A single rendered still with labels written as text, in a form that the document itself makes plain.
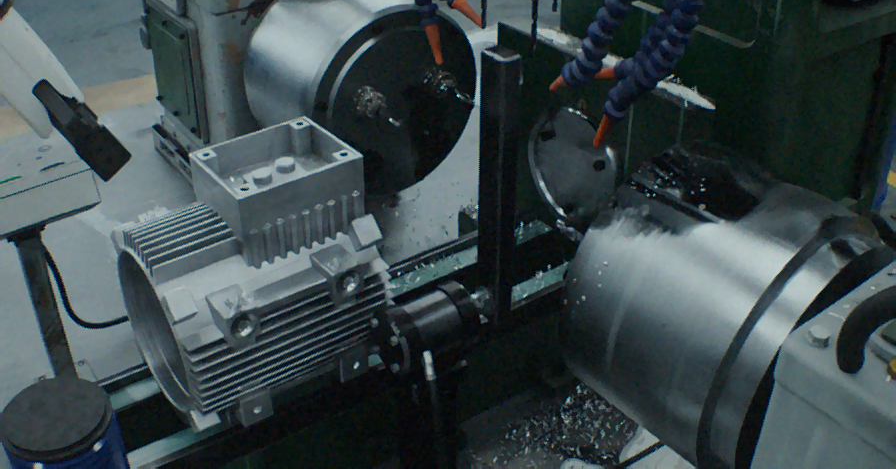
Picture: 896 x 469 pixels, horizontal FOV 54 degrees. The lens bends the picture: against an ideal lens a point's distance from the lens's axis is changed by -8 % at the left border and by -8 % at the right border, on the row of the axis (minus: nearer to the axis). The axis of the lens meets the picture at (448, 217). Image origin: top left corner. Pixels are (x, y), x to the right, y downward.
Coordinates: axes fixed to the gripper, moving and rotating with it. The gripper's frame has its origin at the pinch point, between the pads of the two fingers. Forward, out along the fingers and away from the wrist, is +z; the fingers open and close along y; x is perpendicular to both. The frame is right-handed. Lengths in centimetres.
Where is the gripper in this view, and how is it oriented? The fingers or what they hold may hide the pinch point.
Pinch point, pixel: (94, 141)
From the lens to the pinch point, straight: 82.8
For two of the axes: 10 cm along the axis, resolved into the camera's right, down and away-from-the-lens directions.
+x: 6.9, -7.0, 1.8
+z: 4.1, 5.8, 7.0
